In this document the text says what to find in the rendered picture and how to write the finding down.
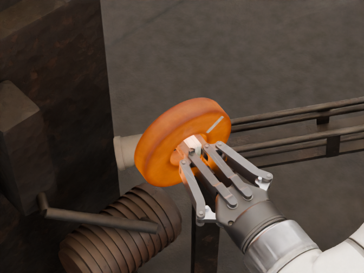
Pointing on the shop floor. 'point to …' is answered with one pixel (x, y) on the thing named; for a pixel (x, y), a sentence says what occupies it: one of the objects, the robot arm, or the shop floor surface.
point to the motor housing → (123, 234)
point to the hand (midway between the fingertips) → (183, 136)
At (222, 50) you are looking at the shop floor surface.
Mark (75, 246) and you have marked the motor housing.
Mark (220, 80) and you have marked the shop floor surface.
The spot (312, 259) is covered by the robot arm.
